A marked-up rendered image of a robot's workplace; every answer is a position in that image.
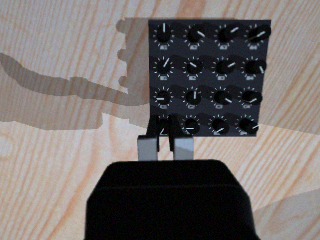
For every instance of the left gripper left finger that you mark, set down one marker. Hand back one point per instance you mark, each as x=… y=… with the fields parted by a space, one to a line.
x=148 y=145

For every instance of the black knob box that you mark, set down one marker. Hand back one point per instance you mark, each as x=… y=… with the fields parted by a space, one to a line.
x=179 y=84

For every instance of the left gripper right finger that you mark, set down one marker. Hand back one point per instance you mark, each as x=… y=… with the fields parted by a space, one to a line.
x=181 y=144

